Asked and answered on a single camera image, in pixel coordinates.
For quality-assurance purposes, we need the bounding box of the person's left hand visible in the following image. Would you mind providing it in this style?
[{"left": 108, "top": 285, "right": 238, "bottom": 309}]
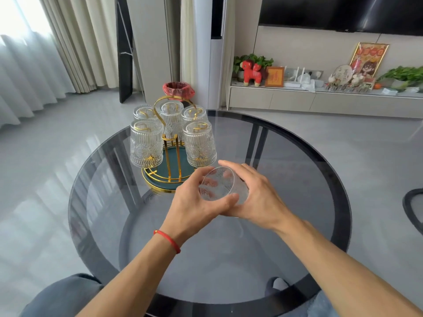
[{"left": 160, "top": 166, "right": 239, "bottom": 245}]

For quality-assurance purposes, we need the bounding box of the person's right hand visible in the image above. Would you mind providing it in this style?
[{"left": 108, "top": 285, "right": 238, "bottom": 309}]
[{"left": 218, "top": 160, "right": 303, "bottom": 233}]

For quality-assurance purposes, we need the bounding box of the clear embossed drinking glass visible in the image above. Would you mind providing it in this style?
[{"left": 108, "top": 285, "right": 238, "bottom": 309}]
[
  {"left": 159, "top": 100, "right": 185, "bottom": 140},
  {"left": 130, "top": 119, "right": 165, "bottom": 169},
  {"left": 181, "top": 105, "right": 209, "bottom": 126},
  {"left": 182, "top": 120, "right": 218, "bottom": 168},
  {"left": 133, "top": 104, "right": 159, "bottom": 123},
  {"left": 198, "top": 166, "right": 249, "bottom": 217}
]

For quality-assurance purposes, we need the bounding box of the person's left forearm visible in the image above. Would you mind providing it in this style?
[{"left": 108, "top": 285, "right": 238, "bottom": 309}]
[{"left": 76, "top": 228, "right": 186, "bottom": 317}]

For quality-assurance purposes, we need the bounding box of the person's right forearm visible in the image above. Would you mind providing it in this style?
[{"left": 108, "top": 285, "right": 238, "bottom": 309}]
[{"left": 276, "top": 220, "right": 423, "bottom": 317}]

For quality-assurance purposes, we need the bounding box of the gold cup rack green tray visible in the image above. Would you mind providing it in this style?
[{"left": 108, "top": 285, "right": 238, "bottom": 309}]
[{"left": 141, "top": 94, "right": 200, "bottom": 194}]

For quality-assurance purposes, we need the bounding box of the black table base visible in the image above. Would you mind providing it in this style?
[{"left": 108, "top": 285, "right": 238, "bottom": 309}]
[{"left": 105, "top": 123, "right": 318, "bottom": 317}]

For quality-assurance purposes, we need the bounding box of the bin with red bag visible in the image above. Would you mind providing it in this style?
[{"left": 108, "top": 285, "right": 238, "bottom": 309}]
[{"left": 162, "top": 81, "right": 196, "bottom": 102}]

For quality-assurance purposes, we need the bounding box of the beige low television cabinet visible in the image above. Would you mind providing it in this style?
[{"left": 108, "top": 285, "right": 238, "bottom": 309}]
[{"left": 228, "top": 80, "right": 423, "bottom": 119}]

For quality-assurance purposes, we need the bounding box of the red toy horse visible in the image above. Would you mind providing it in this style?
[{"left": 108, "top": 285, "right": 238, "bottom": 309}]
[{"left": 239, "top": 60, "right": 263, "bottom": 87}]

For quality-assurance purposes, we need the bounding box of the white router with antennas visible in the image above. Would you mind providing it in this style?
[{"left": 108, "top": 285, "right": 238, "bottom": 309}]
[{"left": 284, "top": 66, "right": 306, "bottom": 89}]

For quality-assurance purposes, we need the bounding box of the white standing air conditioner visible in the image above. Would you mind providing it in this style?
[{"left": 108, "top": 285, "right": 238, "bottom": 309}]
[{"left": 193, "top": 0, "right": 232, "bottom": 111}]

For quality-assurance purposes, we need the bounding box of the white crumpled bag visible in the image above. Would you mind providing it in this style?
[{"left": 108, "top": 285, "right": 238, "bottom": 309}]
[{"left": 299, "top": 73, "right": 318, "bottom": 93}]

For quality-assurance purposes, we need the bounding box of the green potted plant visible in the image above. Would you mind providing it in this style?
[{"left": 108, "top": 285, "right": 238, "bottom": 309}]
[{"left": 233, "top": 54, "right": 274, "bottom": 83}]

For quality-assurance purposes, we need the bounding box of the narrow beige curtain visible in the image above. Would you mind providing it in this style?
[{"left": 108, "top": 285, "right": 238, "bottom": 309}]
[{"left": 180, "top": 0, "right": 198, "bottom": 93}]

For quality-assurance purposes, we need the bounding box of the row of small figurines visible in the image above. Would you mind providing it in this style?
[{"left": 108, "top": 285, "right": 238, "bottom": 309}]
[{"left": 325, "top": 74, "right": 374, "bottom": 94}]

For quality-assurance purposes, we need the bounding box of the round white decorative sign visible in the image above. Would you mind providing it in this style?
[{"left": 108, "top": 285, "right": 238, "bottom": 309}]
[{"left": 333, "top": 64, "right": 354, "bottom": 86}]

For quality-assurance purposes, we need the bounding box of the black chair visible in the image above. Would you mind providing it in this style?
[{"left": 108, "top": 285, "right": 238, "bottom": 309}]
[{"left": 402, "top": 188, "right": 423, "bottom": 236}]

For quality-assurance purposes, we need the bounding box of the person's left leg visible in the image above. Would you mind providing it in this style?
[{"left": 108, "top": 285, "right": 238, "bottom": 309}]
[{"left": 20, "top": 273, "right": 105, "bottom": 317}]

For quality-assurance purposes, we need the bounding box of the gold framed cartoon picture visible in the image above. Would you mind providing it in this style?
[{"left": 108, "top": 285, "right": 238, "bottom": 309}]
[{"left": 349, "top": 42, "right": 390, "bottom": 80}]

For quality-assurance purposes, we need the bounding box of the beige pleated curtain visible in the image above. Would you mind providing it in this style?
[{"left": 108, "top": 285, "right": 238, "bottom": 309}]
[{"left": 38, "top": 0, "right": 120, "bottom": 95}]

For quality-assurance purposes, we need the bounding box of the leafy green plant white pot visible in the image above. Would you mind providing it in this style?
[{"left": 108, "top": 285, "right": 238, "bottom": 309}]
[{"left": 376, "top": 65, "right": 423, "bottom": 92}]

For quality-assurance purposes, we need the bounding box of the black flat television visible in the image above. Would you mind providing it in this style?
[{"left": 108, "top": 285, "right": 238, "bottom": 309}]
[{"left": 258, "top": 0, "right": 423, "bottom": 37}]

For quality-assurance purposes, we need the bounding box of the sheer white curtain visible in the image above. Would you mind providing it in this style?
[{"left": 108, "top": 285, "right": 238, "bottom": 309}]
[{"left": 0, "top": 0, "right": 77, "bottom": 130}]

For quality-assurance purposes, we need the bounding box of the red string bracelet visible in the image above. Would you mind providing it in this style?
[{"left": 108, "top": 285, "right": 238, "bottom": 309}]
[{"left": 153, "top": 230, "right": 182, "bottom": 254}]

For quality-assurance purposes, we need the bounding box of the orange picture frame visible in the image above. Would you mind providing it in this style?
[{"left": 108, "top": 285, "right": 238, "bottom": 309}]
[{"left": 264, "top": 66, "right": 285, "bottom": 88}]

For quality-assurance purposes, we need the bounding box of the black folding frame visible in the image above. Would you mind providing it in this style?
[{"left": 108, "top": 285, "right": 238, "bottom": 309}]
[{"left": 115, "top": 0, "right": 145, "bottom": 104}]

